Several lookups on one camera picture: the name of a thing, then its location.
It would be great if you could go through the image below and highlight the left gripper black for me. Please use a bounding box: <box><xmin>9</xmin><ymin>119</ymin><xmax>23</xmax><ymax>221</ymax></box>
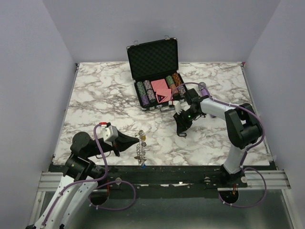
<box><xmin>87</xmin><ymin>129</ymin><xmax>140</xmax><ymax>157</ymax></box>

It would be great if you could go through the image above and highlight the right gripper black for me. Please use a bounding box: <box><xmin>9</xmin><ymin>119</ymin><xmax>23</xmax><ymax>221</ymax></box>
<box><xmin>173</xmin><ymin>108</ymin><xmax>201</xmax><ymax>135</ymax></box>

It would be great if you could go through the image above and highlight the silver disc keyring holder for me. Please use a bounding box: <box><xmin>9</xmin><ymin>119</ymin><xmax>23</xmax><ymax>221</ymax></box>
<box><xmin>135</xmin><ymin>130</ymin><xmax>146</xmax><ymax>167</ymax></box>

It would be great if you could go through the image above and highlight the key with black tag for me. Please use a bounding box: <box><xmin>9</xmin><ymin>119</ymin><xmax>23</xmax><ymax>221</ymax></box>
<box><xmin>178</xmin><ymin>133</ymin><xmax>187</xmax><ymax>137</ymax></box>

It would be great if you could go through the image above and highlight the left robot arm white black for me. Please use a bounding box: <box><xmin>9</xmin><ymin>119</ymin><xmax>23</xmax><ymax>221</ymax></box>
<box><xmin>27</xmin><ymin>126</ymin><xmax>141</xmax><ymax>229</ymax></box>

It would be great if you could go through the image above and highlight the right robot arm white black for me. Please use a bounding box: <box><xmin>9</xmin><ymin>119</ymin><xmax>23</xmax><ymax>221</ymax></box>
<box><xmin>169</xmin><ymin>89</ymin><xmax>264</xmax><ymax>187</ymax></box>

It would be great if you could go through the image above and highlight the pink playing card deck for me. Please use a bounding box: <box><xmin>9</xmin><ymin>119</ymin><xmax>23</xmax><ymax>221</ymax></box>
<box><xmin>151</xmin><ymin>79</ymin><xmax>172</xmax><ymax>104</ymax></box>

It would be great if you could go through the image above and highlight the purple glitter toy microphone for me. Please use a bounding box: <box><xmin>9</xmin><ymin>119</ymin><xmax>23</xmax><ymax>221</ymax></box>
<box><xmin>197</xmin><ymin>82</ymin><xmax>216</xmax><ymax>119</ymax></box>

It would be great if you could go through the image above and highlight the black poker chip case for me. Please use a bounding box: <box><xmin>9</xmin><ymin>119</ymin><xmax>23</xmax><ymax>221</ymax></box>
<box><xmin>126</xmin><ymin>38</ymin><xmax>183</xmax><ymax>112</ymax></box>

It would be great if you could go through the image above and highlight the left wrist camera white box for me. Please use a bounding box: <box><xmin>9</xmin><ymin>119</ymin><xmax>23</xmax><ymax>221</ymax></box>
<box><xmin>100</xmin><ymin>122</ymin><xmax>118</xmax><ymax>146</ymax></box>

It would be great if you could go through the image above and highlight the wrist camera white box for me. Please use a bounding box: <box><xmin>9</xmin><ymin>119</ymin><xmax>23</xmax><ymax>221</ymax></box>
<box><xmin>100</xmin><ymin>122</ymin><xmax>118</xmax><ymax>146</ymax></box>
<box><xmin>169</xmin><ymin>100</ymin><xmax>183</xmax><ymax>116</ymax></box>

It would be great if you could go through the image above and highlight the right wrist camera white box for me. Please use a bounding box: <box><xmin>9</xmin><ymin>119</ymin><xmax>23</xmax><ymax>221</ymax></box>
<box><xmin>169</xmin><ymin>100</ymin><xmax>183</xmax><ymax>116</ymax></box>

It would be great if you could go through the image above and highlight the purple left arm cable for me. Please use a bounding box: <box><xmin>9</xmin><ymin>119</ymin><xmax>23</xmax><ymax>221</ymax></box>
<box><xmin>41</xmin><ymin>124</ymin><xmax>137</xmax><ymax>229</ymax></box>

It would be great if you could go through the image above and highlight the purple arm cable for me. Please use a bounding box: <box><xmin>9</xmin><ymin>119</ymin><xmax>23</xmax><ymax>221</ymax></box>
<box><xmin>171</xmin><ymin>82</ymin><xmax>267</xmax><ymax>208</ymax></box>
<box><xmin>41</xmin><ymin>124</ymin><xmax>137</xmax><ymax>229</ymax></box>

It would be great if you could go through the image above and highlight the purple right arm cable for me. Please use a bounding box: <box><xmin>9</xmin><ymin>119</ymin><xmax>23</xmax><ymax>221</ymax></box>
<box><xmin>171</xmin><ymin>82</ymin><xmax>267</xmax><ymax>208</ymax></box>

